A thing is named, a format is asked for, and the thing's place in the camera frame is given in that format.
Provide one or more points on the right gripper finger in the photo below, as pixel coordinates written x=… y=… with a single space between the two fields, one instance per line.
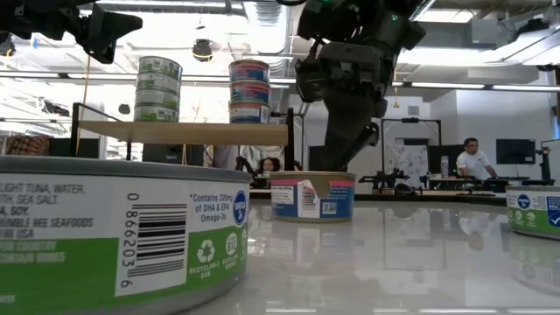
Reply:
x=374 y=135
x=347 y=131

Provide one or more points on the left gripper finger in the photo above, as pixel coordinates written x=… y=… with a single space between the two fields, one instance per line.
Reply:
x=109 y=30

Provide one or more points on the stack of green tuna cans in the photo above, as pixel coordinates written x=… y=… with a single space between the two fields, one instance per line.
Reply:
x=159 y=67

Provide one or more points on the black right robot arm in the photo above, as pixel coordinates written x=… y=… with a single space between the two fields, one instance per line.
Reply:
x=372 y=22

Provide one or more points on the black background robot arm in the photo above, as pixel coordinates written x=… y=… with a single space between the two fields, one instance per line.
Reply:
x=242 y=164
x=385 y=178
x=299 y=165

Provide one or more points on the black partition panel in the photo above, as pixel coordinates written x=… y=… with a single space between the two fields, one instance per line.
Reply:
x=316 y=159

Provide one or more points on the grey bottle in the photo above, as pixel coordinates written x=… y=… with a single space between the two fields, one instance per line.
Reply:
x=445 y=166

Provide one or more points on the small black ceiling dome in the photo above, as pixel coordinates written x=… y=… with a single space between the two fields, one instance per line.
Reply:
x=124 y=108

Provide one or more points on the long ceiling light strip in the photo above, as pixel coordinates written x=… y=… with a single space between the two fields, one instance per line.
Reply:
x=437 y=85

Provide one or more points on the person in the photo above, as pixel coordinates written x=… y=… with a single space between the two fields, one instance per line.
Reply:
x=472 y=162
x=268 y=165

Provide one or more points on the background wooden table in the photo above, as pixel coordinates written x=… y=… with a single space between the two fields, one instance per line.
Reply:
x=446 y=192

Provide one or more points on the black tall panel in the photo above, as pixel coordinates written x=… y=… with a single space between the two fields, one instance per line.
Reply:
x=74 y=149

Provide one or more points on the red patterned cloth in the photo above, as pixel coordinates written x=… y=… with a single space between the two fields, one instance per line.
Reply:
x=28 y=145

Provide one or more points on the black screen panel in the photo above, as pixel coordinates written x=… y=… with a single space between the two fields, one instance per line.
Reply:
x=172 y=153

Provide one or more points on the black equipment stand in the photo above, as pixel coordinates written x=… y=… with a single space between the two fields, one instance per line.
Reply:
x=545 y=166

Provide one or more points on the black station frame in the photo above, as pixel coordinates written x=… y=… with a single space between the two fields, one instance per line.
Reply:
x=302 y=131
x=411 y=120

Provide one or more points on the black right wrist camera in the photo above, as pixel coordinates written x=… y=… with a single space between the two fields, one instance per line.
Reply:
x=310 y=81

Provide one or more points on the grey wall vent grille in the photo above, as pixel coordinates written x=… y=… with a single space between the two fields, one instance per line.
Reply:
x=413 y=110

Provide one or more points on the black aluminium table frame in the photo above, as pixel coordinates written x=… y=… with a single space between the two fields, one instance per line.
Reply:
x=437 y=199

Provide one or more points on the smooth silver air duct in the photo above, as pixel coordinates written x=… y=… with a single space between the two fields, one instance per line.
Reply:
x=426 y=6

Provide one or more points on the corrugated silver air duct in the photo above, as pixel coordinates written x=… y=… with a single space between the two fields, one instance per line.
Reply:
x=267 y=26

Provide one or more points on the wooden shelf with black frame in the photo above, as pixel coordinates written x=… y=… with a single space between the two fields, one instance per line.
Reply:
x=184 y=133

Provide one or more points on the black wall monitor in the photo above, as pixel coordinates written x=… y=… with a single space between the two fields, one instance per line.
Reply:
x=516 y=151

